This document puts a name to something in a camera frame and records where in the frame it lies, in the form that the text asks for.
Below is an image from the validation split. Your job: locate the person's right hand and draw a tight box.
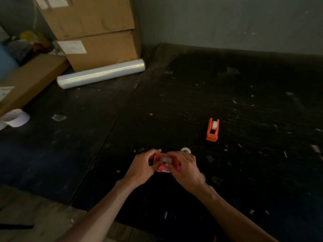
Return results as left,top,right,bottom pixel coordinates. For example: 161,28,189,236
165,151,205,194

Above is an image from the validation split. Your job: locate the person's left hand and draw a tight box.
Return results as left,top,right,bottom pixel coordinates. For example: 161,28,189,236
123,149,162,187

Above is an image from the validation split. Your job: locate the pink tape dispenser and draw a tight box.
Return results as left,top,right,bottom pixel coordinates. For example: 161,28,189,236
153,153,182,173

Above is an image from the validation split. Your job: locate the person's left forearm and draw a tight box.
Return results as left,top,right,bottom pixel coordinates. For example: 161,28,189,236
56,179,138,242

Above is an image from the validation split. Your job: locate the person's right forearm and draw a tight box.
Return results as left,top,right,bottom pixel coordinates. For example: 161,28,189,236
193,183,278,242

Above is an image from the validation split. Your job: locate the black mat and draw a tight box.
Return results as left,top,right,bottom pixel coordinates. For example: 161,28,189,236
0,43,323,242

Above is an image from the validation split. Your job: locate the orange tape dispenser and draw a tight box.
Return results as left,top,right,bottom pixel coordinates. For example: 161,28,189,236
206,118,220,142

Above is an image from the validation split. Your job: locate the clear stretch wrap roll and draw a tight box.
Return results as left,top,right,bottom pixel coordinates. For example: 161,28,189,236
57,59,146,89

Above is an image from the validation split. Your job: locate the cardboard box with white label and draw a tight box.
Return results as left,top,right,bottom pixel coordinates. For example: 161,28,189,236
56,30,142,72

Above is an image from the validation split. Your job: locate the white tape roll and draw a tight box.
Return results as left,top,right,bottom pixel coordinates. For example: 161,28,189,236
0,109,30,131

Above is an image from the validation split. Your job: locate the flat long cardboard box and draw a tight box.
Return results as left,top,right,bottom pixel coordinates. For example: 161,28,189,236
0,54,70,117

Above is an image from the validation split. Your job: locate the large cardboard box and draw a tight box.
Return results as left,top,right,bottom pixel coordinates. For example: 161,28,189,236
31,0,135,40

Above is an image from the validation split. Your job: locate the pile of bags and clutter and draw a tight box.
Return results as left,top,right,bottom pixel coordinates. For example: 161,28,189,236
3,30,65,66

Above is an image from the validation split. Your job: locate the blue object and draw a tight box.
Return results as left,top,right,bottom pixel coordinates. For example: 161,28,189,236
0,44,19,81

